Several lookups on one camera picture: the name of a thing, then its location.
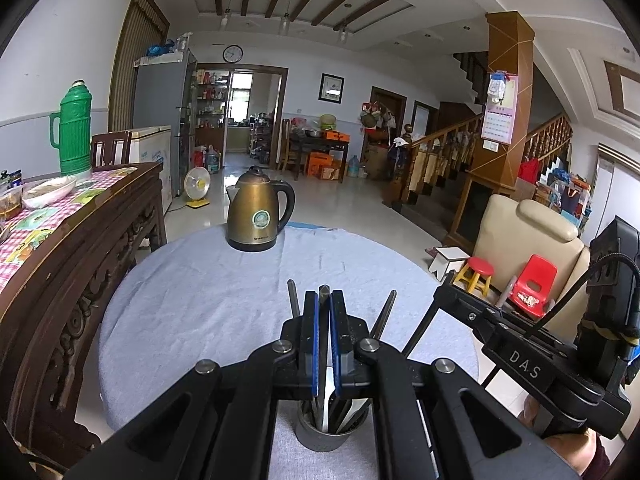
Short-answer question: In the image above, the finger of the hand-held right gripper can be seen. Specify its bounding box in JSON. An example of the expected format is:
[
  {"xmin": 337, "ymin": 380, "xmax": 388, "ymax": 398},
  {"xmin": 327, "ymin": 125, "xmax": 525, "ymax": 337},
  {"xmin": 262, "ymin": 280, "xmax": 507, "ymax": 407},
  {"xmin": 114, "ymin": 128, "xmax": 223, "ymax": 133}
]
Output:
[{"xmin": 432, "ymin": 270, "xmax": 506, "ymax": 346}]

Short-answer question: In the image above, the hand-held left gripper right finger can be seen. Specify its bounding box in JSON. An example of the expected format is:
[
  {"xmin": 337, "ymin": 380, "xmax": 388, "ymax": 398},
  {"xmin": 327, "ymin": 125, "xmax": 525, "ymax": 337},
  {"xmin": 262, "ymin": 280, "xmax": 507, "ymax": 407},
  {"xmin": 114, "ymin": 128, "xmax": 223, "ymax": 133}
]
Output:
[{"xmin": 330, "ymin": 290, "xmax": 581, "ymax": 480}]

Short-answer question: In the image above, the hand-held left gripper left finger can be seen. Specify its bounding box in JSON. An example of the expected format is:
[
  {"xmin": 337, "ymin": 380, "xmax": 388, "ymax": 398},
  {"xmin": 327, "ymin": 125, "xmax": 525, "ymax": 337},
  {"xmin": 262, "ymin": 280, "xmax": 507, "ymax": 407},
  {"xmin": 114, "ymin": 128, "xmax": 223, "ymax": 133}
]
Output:
[{"xmin": 65, "ymin": 290, "xmax": 321, "ymax": 480}]

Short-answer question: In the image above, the white spoon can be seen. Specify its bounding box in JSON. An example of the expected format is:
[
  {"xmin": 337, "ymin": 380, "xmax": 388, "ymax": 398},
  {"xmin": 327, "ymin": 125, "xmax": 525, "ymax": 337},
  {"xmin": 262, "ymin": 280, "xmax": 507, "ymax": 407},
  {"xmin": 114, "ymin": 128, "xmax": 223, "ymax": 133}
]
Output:
[{"xmin": 320, "ymin": 365, "xmax": 337, "ymax": 432}]

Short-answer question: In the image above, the metal utensil cup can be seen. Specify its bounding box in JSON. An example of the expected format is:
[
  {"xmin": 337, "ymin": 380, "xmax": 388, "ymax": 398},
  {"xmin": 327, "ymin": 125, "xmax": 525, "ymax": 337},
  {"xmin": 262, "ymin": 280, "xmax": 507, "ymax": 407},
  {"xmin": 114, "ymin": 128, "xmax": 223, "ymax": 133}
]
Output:
[{"xmin": 295, "ymin": 400, "xmax": 373, "ymax": 453}]

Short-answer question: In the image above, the person's right hand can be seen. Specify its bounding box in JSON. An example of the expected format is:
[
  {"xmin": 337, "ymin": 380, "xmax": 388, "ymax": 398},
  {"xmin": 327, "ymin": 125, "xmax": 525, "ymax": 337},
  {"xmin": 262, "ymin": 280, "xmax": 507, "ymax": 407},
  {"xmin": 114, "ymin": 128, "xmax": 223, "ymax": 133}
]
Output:
[{"xmin": 518, "ymin": 394, "xmax": 601, "ymax": 477}]

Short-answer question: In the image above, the red and yellow stool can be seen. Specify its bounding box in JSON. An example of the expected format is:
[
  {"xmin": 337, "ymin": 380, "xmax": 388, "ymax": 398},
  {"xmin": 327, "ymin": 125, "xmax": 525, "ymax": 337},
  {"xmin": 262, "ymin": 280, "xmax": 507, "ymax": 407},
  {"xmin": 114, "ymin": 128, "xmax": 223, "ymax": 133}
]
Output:
[{"xmin": 452, "ymin": 256, "xmax": 496, "ymax": 298}]

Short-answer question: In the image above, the white step stool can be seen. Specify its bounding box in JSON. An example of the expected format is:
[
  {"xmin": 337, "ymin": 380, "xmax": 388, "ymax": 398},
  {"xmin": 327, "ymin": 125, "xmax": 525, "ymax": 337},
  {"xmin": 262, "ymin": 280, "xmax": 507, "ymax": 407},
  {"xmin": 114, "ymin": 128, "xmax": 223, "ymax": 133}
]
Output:
[{"xmin": 429, "ymin": 247, "xmax": 471, "ymax": 282}]

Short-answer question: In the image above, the red child chair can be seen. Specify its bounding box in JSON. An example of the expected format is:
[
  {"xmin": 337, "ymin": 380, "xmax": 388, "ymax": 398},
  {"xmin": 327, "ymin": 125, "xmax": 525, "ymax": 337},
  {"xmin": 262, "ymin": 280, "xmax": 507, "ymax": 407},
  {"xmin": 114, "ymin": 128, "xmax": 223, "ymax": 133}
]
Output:
[{"xmin": 510, "ymin": 254, "xmax": 558, "ymax": 318}]

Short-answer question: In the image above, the beige armchair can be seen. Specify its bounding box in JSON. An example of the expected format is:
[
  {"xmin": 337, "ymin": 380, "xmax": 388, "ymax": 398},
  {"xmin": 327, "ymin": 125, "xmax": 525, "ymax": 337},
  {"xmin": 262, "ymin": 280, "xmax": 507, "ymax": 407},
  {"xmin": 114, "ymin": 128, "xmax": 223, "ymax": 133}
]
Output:
[{"xmin": 472, "ymin": 194, "xmax": 593, "ymax": 341}]

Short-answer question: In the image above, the grey tablecloth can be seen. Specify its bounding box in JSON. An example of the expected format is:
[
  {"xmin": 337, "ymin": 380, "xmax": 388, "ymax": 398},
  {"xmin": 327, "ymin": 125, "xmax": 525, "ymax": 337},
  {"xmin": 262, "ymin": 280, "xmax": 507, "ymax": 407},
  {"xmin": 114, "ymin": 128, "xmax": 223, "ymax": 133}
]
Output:
[{"xmin": 97, "ymin": 220, "xmax": 481, "ymax": 480}]

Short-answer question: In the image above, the brass electric kettle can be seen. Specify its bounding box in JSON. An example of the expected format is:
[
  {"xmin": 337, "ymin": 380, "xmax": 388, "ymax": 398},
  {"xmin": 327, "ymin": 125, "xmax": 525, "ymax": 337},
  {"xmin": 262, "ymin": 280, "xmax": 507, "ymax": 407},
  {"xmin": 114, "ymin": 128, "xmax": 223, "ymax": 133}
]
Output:
[{"xmin": 225, "ymin": 165, "xmax": 296, "ymax": 252}]

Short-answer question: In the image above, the wooden stair railing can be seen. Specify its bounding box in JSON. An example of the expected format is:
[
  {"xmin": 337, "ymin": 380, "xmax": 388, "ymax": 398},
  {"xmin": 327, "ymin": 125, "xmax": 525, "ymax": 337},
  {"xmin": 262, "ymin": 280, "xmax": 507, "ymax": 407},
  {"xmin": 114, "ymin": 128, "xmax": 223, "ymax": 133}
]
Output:
[{"xmin": 400, "ymin": 115, "xmax": 486, "ymax": 206}]

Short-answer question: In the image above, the orange box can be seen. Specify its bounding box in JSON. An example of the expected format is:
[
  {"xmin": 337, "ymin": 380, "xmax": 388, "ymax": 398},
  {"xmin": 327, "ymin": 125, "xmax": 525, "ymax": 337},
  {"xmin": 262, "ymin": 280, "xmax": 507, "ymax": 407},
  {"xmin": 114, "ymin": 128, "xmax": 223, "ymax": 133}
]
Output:
[{"xmin": 306, "ymin": 152, "xmax": 333, "ymax": 179}]

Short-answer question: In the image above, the yellow fan heater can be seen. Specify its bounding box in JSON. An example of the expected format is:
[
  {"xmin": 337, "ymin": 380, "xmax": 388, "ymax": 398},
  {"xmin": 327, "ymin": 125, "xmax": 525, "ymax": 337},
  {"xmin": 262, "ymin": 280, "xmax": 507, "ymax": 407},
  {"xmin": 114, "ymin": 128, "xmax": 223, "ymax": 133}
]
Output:
[{"xmin": 183, "ymin": 166, "xmax": 212, "ymax": 209}]

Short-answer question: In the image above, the dark wooden table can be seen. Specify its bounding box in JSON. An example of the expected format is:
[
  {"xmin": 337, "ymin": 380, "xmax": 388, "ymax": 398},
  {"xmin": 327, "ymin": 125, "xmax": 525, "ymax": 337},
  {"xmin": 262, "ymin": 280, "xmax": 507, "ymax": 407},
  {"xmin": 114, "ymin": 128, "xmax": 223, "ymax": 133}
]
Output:
[{"xmin": 287, "ymin": 130, "xmax": 351, "ymax": 181}]

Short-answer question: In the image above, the carved wooden sideboard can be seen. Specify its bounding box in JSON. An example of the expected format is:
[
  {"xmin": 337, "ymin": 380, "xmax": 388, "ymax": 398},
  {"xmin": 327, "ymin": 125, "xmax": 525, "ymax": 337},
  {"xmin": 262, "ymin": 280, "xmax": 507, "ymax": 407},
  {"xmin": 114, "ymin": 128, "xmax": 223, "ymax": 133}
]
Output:
[{"xmin": 0, "ymin": 160, "xmax": 168, "ymax": 466}]

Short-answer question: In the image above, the white chest freezer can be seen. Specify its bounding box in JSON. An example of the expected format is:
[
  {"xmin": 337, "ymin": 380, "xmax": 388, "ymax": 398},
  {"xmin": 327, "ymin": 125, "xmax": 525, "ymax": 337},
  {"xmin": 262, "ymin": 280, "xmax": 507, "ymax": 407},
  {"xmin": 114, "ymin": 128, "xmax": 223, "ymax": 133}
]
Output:
[{"xmin": 125, "ymin": 126, "xmax": 173, "ymax": 213}]

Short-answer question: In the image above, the kitchen shelf with bottles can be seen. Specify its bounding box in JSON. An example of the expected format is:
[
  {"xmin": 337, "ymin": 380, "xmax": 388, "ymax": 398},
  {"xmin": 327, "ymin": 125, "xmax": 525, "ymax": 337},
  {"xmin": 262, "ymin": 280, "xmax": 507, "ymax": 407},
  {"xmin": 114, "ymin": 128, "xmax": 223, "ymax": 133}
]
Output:
[{"xmin": 195, "ymin": 70, "xmax": 231, "ymax": 153}]

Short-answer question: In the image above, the wooden pillar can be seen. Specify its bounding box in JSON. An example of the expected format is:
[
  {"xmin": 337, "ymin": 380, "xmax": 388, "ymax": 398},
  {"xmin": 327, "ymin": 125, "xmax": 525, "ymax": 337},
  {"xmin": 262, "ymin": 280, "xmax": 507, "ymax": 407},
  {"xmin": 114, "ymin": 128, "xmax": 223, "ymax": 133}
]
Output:
[{"xmin": 470, "ymin": 11, "xmax": 536, "ymax": 196}]

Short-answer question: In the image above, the wooden chair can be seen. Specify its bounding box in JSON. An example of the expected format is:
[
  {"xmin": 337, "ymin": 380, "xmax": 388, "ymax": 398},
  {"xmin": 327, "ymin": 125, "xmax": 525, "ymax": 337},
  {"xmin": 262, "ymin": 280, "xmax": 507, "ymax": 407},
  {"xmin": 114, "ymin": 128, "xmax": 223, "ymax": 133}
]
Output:
[{"xmin": 91, "ymin": 131, "xmax": 132, "ymax": 170}]

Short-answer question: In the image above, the checked table cover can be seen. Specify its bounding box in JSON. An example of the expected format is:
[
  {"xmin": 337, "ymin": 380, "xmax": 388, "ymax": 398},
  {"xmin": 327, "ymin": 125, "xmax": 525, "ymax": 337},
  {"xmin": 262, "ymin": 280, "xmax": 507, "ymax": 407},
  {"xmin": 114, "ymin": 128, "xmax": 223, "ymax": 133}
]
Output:
[{"xmin": 0, "ymin": 167, "xmax": 138, "ymax": 293}]

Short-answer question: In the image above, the grey refrigerator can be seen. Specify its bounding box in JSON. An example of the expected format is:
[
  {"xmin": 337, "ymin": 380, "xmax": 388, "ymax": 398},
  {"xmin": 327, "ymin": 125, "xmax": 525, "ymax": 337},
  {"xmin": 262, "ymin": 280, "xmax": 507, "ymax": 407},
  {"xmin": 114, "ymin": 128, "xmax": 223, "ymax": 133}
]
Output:
[{"xmin": 134, "ymin": 50, "xmax": 198, "ymax": 196}]

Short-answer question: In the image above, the white bowl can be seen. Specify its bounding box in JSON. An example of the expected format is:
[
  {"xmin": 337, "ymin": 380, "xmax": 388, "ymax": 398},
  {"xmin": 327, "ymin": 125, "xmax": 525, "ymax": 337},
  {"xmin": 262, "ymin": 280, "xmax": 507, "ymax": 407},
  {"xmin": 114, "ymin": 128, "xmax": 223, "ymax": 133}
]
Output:
[{"xmin": 21, "ymin": 175, "xmax": 77, "ymax": 209}]

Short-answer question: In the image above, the green thermos flask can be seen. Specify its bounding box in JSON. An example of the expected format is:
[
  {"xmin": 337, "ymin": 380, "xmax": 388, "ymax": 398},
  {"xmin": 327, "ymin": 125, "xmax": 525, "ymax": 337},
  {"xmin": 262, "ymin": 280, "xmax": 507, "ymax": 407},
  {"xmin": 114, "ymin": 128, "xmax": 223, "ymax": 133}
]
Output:
[{"xmin": 49, "ymin": 80, "xmax": 94, "ymax": 177}]

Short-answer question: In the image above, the brown door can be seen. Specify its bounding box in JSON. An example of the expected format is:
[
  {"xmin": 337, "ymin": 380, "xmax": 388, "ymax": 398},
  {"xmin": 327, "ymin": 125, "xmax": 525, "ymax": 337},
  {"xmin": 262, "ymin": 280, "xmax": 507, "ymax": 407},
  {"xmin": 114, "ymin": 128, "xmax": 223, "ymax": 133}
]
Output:
[{"xmin": 107, "ymin": 0, "xmax": 171, "ymax": 133}]

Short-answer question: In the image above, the black cable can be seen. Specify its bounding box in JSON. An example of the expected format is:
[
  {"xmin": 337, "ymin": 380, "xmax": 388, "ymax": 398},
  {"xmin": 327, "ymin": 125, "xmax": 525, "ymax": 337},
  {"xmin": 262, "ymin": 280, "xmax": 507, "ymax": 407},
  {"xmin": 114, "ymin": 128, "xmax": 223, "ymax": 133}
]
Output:
[{"xmin": 527, "ymin": 252, "xmax": 640, "ymax": 341}]

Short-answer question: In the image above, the wall calendar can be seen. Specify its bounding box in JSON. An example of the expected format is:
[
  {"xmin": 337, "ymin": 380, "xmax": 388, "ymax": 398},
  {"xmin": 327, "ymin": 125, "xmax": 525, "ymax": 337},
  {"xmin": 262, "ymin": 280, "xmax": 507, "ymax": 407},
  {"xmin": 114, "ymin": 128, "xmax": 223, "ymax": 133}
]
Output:
[{"xmin": 481, "ymin": 72, "xmax": 518, "ymax": 143}]

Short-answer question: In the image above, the framed wall picture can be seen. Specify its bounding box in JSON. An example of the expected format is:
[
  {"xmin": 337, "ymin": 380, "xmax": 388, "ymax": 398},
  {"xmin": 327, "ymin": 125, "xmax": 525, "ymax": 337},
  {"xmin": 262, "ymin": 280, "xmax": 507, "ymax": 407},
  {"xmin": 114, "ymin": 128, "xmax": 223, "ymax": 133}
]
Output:
[{"xmin": 318, "ymin": 73, "xmax": 345, "ymax": 105}]

